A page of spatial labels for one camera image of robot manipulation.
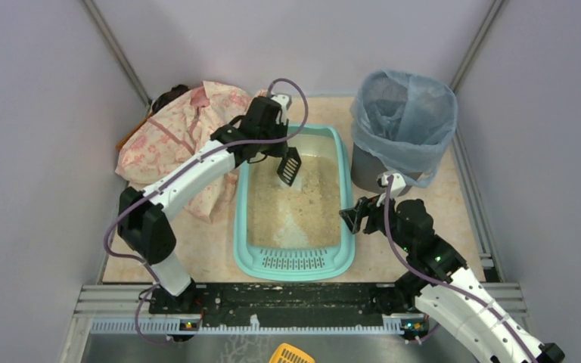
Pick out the teal plastic litter box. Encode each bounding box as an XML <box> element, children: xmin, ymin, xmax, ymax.
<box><xmin>233</xmin><ymin>125</ymin><xmax>355</xmax><ymax>282</ymax></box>

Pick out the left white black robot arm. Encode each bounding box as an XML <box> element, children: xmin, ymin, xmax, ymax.
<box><xmin>116</xmin><ymin>95</ymin><xmax>292</xmax><ymax>296</ymax></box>

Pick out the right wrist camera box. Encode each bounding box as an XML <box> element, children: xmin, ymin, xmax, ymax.
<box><xmin>376</xmin><ymin>171</ymin><xmax>406</xmax><ymax>206</ymax></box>

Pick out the dark object behind cloth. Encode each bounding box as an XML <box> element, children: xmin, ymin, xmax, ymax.
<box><xmin>151</xmin><ymin>84</ymin><xmax>190</xmax><ymax>113</ymax></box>

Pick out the cream pink printed cloth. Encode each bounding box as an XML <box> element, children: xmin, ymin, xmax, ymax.
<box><xmin>115</xmin><ymin>80</ymin><xmax>272</xmax><ymax>224</ymax></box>

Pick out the grey ribbed trash bin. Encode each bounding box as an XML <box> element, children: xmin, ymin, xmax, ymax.
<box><xmin>350</xmin><ymin>143</ymin><xmax>423</xmax><ymax>193</ymax></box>

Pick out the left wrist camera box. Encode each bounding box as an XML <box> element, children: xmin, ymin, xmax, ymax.
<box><xmin>271</xmin><ymin>94</ymin><xmax>292</xmax><ymax>125</ymax></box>

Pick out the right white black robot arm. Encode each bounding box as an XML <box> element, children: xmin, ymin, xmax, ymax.
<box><xmin>339</xmin><ymin>196</ymin><xmax>566</xmax><ymax>362</ymax></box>

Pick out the beige cat litter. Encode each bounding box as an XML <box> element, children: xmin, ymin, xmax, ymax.
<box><xmin>247</xmin><ymin>156</ymin><xmax>340</xmax><ymax>249</ymax></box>

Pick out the black slotted litter scoop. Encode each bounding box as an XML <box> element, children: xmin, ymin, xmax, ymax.
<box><xmin>277</xmin><ymin>147</ymin><xmax>302</xmax><ymax>187</ymax></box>

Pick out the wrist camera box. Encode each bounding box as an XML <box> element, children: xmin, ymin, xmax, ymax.
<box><xmin>376</xmin><ymin>171</ymin><xmax>406</xmax><ymax>206</ymax></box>
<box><xmin>271</xmin><ymin>94</ymin><xmax>292</xmax><ymax>125</ymax></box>

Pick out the yellow slotted scoop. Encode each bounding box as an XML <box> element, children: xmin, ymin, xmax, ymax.
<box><xmin>269</xmin><ymin>343</ymin><xmax>315</xmax><ymax>363</ymax></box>

